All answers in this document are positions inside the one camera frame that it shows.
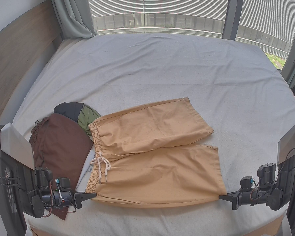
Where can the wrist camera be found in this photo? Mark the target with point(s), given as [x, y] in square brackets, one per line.
[246, 183]
[64, 183]

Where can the white garment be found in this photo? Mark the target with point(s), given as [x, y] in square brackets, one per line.
[84, 173]

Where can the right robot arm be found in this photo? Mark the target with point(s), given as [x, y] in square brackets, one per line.
[292, 176]

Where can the window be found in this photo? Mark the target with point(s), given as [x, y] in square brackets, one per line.
[174, 6]

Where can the tan shorts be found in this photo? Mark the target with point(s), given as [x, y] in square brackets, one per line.
[162, 161]

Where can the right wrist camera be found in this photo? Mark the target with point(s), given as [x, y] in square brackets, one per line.
[246, 183]

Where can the brown shorts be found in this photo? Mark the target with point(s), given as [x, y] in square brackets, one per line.
[61, 144]

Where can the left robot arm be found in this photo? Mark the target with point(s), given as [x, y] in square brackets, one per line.
[12, 181]

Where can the green garment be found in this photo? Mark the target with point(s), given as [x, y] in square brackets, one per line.
[87, 119]

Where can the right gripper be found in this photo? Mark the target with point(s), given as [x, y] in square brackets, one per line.
[243, 197]

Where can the black garment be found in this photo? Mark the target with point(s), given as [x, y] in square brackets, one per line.
[66, 111]

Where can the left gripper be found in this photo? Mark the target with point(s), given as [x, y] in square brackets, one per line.
[66, 198]

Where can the bed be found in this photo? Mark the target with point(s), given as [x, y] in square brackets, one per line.
[162, 70]

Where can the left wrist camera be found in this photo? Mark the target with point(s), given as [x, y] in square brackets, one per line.
[64, 183]

